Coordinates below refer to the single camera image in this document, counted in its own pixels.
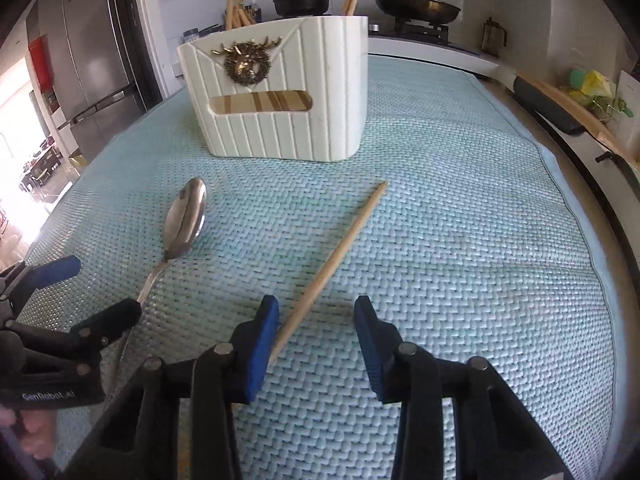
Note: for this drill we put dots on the french press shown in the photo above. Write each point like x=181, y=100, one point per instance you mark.
x=495, y=37

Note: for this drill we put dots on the wooden cutting board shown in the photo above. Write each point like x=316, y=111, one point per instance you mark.
x=575, y=110

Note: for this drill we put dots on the metal spoon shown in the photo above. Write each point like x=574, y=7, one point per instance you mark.
x=187, y=220

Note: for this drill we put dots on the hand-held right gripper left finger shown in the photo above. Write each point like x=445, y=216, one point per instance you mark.
x=262, y=345

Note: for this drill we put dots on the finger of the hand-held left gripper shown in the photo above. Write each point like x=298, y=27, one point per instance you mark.
x=112, y=320
x=55, y=269

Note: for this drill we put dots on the person's left hand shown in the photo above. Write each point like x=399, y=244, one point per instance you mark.
x=30, y=427

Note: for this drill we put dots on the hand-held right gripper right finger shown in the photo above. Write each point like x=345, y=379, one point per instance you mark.
x=372, y=355

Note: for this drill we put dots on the cream ribbed utensil holder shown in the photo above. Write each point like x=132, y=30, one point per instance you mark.
x=280, y=130

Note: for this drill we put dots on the black gas stove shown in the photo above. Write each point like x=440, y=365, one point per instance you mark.
x=425, y=35

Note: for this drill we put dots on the grey refrigerator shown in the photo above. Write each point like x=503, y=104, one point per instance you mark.
x=90, y=60

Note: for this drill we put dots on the light blue woven mat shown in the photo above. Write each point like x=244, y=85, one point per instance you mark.
x=450, y=210

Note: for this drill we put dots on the black tray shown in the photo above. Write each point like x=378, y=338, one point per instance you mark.
x=545, y=105

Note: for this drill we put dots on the red hanging decoration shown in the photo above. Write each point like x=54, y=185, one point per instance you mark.
x=40, y=62

